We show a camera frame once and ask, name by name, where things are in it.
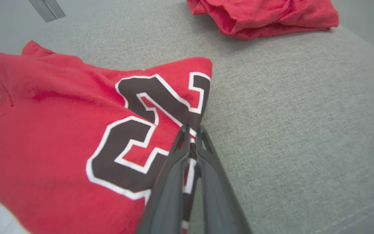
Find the red jersey with number print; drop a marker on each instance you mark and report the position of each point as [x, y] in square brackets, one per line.
[50, 136]

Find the red shorts with white waistband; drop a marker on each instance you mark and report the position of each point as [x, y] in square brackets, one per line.
[261, 16]

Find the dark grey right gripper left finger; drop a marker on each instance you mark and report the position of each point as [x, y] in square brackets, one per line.
[170, 188]

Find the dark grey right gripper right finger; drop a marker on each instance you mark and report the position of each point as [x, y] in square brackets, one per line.
[216, 195]

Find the grey fabric sofa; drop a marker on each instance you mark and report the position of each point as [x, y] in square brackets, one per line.
[287, 113]

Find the grey door frame post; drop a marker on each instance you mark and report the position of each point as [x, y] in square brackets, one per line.
[41, 8]

